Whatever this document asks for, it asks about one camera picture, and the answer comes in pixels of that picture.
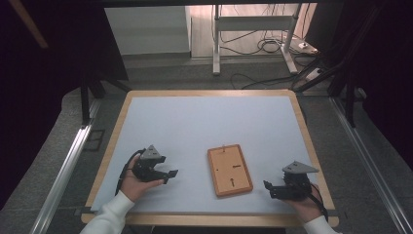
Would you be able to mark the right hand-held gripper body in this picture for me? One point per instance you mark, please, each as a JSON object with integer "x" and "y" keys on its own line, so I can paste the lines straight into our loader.
{"x": 293, "y": 187}

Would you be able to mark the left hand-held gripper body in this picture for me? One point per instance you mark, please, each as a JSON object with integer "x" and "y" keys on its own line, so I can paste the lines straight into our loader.
{"x": 147, "y": 164}

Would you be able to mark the person's left hand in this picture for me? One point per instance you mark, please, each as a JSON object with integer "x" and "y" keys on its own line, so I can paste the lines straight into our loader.
{"x": 136, "y": 187}

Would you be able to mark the person's right hand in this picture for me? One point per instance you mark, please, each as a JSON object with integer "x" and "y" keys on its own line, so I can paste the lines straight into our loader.
{"x": 308, "y": 208}

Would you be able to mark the black metal stand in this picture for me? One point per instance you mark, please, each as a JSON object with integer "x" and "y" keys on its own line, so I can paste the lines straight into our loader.
{"x": 349, "y": 97}
{"x": 85, "y": 104}

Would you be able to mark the white power strip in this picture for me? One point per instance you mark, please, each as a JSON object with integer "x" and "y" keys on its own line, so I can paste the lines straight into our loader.
{"x": 307, "y": 48}
{"x": 314, "y": 74}

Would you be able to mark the white cabinet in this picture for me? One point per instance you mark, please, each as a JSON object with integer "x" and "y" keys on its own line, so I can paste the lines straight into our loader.
{"x": 147, "y": 31}

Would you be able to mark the white metal stand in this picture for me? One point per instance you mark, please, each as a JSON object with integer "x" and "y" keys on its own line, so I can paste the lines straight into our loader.
{"x": 253, "y": 23}

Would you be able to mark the wooden bar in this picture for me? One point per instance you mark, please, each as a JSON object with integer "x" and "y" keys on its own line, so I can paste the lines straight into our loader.
{"x": 29, "y": 22}

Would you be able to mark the wooden picture frame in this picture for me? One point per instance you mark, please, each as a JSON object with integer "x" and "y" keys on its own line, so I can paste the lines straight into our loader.
{"x": 230, "y": 170}

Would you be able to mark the aluminium rail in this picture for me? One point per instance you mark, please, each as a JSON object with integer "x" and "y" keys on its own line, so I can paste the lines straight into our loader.
{"x": 65, "y": 169}
{"x": 370, "y": 162}

